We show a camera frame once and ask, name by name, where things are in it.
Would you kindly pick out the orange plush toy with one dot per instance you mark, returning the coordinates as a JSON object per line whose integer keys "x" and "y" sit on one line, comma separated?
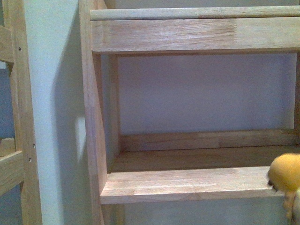
{"x": 284, "y": 175}

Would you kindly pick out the wooden shelf unit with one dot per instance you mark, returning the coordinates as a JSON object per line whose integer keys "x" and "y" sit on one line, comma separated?
{"x": 18, "y": 157}
{"x": 187, "y": 103}

